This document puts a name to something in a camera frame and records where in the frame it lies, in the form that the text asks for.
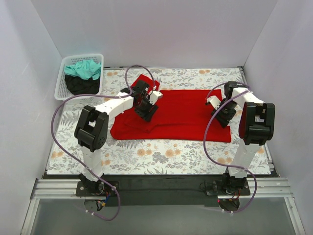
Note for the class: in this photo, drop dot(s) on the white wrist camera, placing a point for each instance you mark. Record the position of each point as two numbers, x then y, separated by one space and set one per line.
154 96
213 101

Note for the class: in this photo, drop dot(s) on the black t shirt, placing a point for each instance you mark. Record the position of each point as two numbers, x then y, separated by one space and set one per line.
77 85

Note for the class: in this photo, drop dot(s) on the teal t shirt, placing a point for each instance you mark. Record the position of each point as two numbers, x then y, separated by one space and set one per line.
86 69

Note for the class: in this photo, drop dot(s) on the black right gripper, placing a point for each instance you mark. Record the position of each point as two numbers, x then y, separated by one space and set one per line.
223 117

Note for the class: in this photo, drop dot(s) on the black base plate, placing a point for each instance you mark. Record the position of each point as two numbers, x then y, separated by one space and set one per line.
148 199

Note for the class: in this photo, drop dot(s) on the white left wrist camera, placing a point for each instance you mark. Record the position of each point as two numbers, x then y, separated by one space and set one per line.
154 96

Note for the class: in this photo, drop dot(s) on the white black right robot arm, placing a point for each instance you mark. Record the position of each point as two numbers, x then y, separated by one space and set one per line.
256 127

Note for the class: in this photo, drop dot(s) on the floral patterned table mat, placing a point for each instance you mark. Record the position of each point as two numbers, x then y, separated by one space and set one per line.
149 156

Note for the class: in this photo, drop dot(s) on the red t shirt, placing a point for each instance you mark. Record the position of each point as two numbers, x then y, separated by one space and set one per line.
181 115

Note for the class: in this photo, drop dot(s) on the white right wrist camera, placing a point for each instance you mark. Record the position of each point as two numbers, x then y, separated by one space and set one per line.
213 101

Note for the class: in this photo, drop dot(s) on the white plastic laundry basket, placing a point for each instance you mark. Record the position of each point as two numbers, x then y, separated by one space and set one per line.
61 92

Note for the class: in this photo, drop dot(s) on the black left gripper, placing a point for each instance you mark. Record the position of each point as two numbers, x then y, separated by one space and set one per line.
147 111

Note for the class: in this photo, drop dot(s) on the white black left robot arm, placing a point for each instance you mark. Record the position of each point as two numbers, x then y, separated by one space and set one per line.
92 127

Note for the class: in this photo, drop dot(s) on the aluminium front rail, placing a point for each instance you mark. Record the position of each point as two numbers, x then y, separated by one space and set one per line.
262 187

